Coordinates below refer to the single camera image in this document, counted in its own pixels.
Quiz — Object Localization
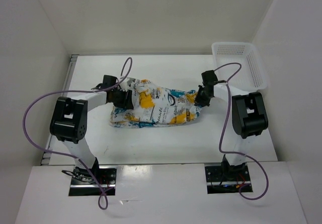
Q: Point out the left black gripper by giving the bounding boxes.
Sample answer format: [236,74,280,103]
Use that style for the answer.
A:
[112,88,134,110]

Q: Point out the white teal yellow patterned shorts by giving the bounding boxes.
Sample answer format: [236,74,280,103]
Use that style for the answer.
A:
[110,78,202,128]

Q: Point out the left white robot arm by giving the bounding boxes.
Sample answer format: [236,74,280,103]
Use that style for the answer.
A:
[50,89,134,184]

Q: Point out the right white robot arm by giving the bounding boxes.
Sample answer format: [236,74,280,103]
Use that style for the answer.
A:
[195,82,269,180]

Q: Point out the white perforated plastic basket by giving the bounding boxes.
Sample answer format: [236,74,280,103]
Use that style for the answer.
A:
[211,42,268,92]

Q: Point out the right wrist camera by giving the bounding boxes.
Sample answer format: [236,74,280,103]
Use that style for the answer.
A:
[201,70,226,86]

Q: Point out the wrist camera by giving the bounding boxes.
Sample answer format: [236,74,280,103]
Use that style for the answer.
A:
[201,70,226,86]
[92,75,126,91]

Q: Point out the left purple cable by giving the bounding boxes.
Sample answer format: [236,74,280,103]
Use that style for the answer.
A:
[23,57,133,210]

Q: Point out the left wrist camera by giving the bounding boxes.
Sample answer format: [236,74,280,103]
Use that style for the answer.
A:
[92,75,126,91]

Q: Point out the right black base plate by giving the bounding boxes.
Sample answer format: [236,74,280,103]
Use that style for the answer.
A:
[204,163,253,194]

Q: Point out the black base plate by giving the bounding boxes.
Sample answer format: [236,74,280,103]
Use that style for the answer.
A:
[64,166,117,196]
[204,163,253,194]

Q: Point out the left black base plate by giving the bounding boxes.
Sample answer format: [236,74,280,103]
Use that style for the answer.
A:
[64,166,117,196]

